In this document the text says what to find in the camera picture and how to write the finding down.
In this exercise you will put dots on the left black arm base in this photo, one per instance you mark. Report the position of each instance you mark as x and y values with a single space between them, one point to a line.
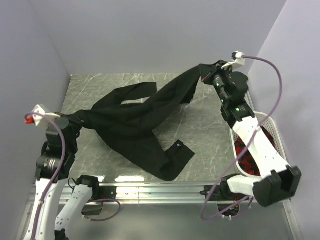
107 192

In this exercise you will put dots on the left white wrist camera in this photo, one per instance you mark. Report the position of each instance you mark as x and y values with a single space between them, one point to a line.
40 116

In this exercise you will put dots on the red black plaid shirt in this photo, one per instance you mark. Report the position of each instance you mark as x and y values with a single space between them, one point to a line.
247 162

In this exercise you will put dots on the aluminium mounting rail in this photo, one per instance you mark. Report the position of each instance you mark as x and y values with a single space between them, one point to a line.
158 193

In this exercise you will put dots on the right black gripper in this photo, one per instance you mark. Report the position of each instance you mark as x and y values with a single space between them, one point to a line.
216 70

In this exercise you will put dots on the white plastic laundry basket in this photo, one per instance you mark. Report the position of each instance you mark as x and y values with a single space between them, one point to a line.
271 128

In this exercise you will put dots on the black long sleeve shirt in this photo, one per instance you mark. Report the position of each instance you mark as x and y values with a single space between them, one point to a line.
126 117

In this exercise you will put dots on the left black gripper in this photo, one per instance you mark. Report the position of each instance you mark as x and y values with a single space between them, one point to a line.
77 128

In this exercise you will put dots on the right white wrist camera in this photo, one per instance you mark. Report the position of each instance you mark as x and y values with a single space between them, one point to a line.
238 61

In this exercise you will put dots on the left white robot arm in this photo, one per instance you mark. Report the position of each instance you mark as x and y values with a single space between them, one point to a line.
52 174

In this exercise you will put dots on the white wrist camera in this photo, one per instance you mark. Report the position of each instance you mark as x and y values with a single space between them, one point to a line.
40 116
238 61

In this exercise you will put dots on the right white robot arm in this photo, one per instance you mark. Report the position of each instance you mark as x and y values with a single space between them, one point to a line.
277 180

